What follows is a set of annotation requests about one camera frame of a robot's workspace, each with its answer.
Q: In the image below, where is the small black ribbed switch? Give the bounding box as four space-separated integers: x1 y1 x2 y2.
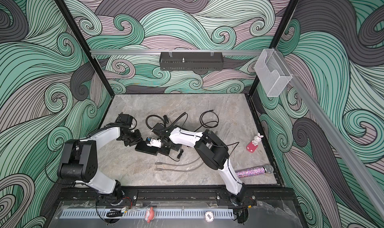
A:
135 141 158 156

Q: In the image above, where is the small black power adapter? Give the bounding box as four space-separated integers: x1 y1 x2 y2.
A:
168 149 184 162

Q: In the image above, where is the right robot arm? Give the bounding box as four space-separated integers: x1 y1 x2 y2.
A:
145 112 246 203

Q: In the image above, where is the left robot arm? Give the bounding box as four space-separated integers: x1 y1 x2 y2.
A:
57 113 142 200

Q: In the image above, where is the round white pink object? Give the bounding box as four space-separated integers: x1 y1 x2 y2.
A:
205 211 214 223

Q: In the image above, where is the pink bunny figurine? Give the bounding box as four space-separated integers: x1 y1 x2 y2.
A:
246 133 264 153

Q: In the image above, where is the glittery purple microphone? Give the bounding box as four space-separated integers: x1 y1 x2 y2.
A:
236 164 274 178

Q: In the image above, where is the large black network switch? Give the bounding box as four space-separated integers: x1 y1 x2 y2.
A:
158 145 182 156

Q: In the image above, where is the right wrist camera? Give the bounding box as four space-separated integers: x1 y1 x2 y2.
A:
145 138 162 148

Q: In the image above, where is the upper grey ethernet cable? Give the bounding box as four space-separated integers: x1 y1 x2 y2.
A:
154 155 202 167

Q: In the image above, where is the grey ethernet cable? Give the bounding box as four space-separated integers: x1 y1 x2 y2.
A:
154 155 202 167
154 160 208 172

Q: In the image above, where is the black adapter with bundled cable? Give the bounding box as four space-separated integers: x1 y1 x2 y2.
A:
163 115 170 127

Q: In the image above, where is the lower grey ethernet cable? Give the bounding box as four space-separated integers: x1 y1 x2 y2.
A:
154 160 208 172

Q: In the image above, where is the coiled black cable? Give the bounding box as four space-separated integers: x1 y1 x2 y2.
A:
194 109 220 133

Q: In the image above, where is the pink toy on duct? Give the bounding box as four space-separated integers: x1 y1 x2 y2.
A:
145 207 155 224

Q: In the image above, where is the black perforated wall tray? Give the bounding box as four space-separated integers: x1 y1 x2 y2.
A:
159 52 224 72

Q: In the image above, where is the white slotted cable duct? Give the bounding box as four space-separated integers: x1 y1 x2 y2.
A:
59 208 235 220

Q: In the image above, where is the clear acrylic wall box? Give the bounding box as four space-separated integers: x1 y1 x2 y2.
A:
254 48 292 97

